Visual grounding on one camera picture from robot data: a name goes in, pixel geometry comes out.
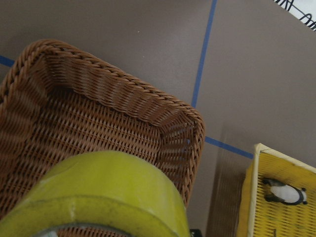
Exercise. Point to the brown wicker basket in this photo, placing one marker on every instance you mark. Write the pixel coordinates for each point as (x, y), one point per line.
(57, 101)

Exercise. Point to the yellow clear tape roll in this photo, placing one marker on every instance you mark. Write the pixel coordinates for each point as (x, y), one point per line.
(107, 190)

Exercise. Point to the yellow plastic basket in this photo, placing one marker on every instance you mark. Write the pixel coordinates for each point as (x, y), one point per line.
(259, 218)

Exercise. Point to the toy panda figure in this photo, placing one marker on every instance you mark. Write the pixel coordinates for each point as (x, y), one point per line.
(286, 194)

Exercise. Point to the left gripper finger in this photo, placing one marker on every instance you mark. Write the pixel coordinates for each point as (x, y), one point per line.
(195, 233)

